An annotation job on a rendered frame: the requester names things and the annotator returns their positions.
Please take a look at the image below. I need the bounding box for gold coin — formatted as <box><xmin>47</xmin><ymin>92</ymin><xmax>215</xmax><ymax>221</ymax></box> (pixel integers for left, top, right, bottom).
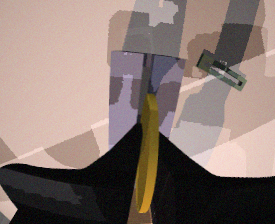
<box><xmin>136</xmin><ymin>93</ymin><xmax>158</xmax><ymax>213</ymax></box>

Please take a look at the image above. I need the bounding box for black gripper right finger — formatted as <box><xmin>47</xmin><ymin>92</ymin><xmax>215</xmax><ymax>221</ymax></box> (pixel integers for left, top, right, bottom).
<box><xmin>150</xmin><ymin>132</ymin><xmax>275</xmax><ymax>224</ymax></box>

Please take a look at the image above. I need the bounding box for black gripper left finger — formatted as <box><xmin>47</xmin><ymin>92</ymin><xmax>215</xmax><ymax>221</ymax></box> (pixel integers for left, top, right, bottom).
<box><xmin>0</xmin><ymin>124</ymin><xmax>142</xmax><ymax>224</ymax></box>

